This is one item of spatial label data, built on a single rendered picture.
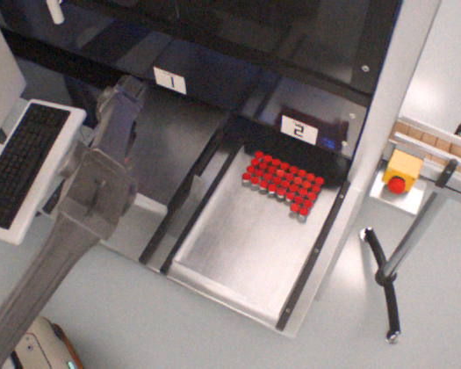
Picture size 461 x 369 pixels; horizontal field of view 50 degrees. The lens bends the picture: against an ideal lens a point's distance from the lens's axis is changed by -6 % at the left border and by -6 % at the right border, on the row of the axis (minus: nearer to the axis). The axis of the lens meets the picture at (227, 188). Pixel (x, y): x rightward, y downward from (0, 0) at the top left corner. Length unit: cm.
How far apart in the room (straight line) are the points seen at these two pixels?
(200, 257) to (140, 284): 97
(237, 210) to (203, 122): 27
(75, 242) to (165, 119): 79
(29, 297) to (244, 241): 63
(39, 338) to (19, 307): 117
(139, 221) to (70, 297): 99
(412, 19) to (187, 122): 71
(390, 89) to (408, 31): 15
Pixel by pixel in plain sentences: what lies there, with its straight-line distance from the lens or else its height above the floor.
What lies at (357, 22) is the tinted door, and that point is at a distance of 93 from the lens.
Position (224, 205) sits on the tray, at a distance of 125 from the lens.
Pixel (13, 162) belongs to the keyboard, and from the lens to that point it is 151.
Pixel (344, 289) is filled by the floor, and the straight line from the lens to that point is 213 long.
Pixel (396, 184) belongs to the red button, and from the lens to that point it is 117.
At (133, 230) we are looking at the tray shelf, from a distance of 124.
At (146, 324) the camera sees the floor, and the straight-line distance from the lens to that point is 208.
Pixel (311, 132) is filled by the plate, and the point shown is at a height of 103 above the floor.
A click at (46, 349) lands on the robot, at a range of 186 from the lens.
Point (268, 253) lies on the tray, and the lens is 119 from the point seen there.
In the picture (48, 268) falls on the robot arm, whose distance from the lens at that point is 68.
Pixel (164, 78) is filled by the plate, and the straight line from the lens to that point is 130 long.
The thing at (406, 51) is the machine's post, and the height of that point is 136.
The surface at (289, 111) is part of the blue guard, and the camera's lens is 116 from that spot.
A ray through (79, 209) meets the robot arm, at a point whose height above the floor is 144.
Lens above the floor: 198
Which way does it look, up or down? 60 degrees down
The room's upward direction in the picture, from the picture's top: 3 degrees counter-clockwise
